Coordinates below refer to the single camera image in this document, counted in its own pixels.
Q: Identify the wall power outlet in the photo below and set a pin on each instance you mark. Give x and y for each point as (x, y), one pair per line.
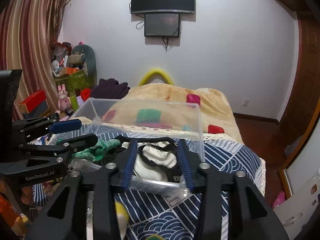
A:
(245, 103)

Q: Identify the dark purple clothing pile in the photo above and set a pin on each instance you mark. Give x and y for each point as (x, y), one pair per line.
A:
(110, 89)

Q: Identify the yellow green sponge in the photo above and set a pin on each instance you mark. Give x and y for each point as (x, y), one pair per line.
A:
(154, 237)

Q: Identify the yellow white plush doll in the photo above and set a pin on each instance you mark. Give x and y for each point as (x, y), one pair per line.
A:
(122, 218)

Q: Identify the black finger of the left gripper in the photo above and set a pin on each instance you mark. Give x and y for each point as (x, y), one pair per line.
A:
(80, 143)

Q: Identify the clear plastic storage box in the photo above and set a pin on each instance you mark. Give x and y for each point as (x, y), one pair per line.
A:
(146, 121)

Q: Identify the beige patchwork blanket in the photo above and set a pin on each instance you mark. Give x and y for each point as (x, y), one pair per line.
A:
(216, 113)

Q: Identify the grey green plush toy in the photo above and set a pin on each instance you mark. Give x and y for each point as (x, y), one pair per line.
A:
(83, 57)

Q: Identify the silver metallic scrubber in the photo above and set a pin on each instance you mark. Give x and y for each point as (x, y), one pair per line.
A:
(83, 166)

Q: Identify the pink rabbit toy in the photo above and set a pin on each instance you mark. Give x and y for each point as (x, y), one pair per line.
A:
(64, 101)

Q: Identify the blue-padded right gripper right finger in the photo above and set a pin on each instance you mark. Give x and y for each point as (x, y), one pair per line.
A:
(249, 215)

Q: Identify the yellow curved pillow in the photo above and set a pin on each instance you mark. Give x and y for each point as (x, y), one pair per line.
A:
(156, 73)

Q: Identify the green knitted cloth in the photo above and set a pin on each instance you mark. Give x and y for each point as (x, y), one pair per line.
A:
(96, 153)

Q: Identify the small wall monitor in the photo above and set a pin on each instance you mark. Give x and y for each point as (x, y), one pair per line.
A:
(162, 25)

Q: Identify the wooden door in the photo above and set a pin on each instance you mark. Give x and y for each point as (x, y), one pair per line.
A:
(302, 110)

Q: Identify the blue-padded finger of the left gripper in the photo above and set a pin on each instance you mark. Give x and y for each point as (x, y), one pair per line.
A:
(62, 126)

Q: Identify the green storage box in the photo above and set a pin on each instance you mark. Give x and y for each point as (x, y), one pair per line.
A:
(78, 80)

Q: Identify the blue white patterned bedspread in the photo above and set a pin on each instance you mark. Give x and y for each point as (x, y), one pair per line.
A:
(173, 213)

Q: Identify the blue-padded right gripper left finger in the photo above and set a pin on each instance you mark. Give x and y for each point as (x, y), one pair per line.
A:
(64, 216)

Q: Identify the red and blue box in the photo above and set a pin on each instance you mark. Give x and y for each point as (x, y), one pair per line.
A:
(35, 105)

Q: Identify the striped red beige curtain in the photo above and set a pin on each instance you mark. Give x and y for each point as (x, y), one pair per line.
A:
(29, 32)

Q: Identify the white panel with cutouts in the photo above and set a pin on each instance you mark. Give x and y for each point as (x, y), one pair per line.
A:
(297, 210)

